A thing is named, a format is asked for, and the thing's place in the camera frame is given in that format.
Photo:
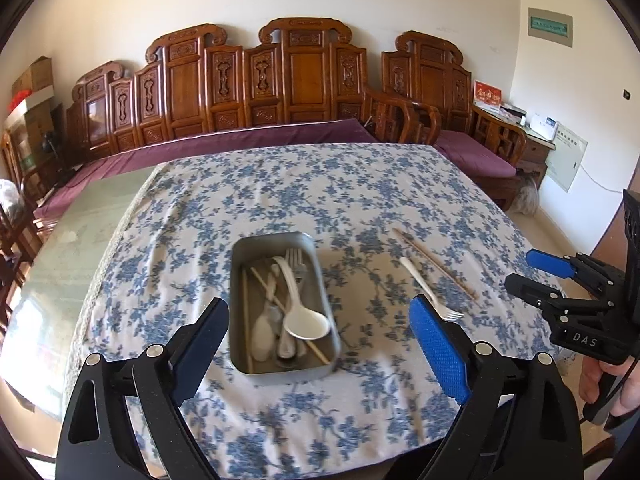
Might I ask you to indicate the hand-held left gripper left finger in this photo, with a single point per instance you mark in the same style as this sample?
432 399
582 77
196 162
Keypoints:
200 350

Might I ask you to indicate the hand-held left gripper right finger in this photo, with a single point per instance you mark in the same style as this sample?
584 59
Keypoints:
440 350

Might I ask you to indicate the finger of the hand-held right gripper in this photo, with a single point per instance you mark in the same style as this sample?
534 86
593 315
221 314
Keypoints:
530 290
547 262

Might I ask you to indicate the white plastic fork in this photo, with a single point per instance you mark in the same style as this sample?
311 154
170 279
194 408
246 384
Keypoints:
425 285

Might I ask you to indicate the wooden chopstick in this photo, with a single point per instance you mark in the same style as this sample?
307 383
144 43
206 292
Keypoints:
320 352
440 270

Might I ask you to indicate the large white plastic spoon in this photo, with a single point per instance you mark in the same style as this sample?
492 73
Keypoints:
307 325

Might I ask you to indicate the metal fork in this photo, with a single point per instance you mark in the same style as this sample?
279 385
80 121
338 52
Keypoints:
298 272

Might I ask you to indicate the metal tray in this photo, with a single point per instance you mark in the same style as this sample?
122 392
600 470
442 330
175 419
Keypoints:
320 280

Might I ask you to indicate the person's right hand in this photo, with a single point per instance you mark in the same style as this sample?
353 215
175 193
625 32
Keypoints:
629 395

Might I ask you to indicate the grey mop head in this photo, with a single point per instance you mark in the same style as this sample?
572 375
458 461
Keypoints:
525 197

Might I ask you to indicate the brown wooden door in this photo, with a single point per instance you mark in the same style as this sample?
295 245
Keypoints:
620 220

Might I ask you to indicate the blue floral tablecloth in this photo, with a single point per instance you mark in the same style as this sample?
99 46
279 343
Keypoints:
175 260

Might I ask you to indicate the white electric panel box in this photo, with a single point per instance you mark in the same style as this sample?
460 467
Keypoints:
565 157

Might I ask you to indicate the wooden side table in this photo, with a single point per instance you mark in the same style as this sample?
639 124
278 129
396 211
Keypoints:
537 152

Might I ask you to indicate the purple armchair cushion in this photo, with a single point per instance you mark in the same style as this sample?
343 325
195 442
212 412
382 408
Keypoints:
470 152

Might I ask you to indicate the white electronic device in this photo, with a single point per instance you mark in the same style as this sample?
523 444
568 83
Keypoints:
542 127

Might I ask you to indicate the stack of papers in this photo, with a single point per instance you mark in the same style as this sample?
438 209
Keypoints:
512 112

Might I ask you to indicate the red box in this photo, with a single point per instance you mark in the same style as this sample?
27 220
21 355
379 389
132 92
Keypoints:
487 95

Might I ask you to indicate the long purple bench cushion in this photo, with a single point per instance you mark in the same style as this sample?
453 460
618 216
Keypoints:
200 142

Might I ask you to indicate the wooden chair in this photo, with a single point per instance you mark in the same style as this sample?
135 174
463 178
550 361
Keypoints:
15 240

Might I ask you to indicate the carved wooden armchair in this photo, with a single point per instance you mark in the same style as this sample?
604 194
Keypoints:
430 75

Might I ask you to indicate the plastic bag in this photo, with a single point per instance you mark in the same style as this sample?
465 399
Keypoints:
10 200

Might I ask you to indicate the black fan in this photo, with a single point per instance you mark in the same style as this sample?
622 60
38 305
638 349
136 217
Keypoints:
50 147

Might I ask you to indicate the carved wooden bench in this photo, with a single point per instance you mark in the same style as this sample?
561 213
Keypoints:
300 85

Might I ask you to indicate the cardboard box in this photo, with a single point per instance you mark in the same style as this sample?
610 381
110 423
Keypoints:
35 80

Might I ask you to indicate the green wall sign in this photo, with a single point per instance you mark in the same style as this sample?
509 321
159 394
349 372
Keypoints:
550 27

